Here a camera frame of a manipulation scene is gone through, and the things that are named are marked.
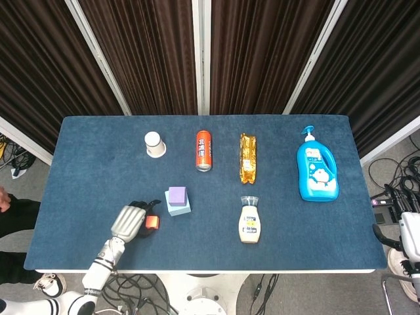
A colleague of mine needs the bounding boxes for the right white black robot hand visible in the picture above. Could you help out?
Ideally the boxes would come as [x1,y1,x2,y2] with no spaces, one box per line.
[372,211,420,278]

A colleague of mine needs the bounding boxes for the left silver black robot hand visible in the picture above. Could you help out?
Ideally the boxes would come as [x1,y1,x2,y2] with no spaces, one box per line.
[110,199,161,243]

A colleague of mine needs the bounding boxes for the bystander bare hand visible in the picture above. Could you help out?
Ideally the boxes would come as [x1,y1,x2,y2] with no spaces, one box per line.
[0,186,11,213]

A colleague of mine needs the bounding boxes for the purple cube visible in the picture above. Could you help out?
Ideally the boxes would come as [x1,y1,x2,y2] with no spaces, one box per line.
[167,186,188,207]

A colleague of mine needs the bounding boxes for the bystander black sleeved forearm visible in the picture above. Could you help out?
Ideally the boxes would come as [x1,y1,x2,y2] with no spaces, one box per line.
[0,193,42,239]

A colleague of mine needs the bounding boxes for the black power strip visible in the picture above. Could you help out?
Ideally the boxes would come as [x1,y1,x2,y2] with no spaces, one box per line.
[370,193,405,226]

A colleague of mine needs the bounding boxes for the light blue cube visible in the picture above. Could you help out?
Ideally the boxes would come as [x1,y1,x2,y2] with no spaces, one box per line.
[164,190,192,217]

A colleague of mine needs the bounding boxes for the blue table cloth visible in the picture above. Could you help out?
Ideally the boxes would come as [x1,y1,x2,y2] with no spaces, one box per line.
[24,114,388,272]

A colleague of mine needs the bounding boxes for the bystander black trouser leg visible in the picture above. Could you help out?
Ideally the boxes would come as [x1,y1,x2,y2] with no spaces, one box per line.
[0,251,43,285]

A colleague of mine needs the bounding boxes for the white paper cup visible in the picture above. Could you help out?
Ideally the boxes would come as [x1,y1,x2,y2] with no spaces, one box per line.
[144,131,167,159]

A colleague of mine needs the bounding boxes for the black and white sneaker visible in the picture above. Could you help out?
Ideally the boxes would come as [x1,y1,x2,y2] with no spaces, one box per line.
[33,272,67,299]

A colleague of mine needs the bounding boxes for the orange soda can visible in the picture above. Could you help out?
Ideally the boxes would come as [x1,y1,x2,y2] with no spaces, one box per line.
[196,129,213,173]

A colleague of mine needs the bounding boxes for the blue pump soap bottle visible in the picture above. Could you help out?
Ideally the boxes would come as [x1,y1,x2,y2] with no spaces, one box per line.
[296,125,341,202]

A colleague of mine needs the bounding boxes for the white mayonnaise squeeze bottle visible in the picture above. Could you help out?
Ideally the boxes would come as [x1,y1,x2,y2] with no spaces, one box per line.
[238,196,262,244]

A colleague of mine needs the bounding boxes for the gold foil snack packet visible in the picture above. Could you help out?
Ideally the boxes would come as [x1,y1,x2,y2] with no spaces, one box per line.
[238,132,258,186]

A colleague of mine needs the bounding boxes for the dark brown curtain panel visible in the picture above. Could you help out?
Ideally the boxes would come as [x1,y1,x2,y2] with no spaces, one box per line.
[78,0,199,116]
[290,0,420,158]
[0,0,124,155]
[209,0,335,115]

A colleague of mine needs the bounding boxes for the black floor cable bundle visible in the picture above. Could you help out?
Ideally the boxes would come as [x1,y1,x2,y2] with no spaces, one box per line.
[367,134,420,206]
[98,274,177,315]
[0,133,37,172]

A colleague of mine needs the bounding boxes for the white partition base rail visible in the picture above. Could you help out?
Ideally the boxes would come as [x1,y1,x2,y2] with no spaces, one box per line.
[0,116,53,166]
[360,114,420,167]

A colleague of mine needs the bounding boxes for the grey metal chair frame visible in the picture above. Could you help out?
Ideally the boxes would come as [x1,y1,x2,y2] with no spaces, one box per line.
[381,274,420,315]

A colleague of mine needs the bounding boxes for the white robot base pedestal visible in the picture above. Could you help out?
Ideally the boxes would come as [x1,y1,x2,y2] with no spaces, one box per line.
[154,274,247,315]

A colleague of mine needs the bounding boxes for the white table frame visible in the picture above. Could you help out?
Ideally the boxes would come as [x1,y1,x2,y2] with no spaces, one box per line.
[34,268,377,275]

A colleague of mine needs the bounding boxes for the white partition post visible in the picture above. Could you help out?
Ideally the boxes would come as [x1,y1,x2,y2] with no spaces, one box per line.
[64,0,132,116]
[282,0,348,115]
[192,0,211,116]

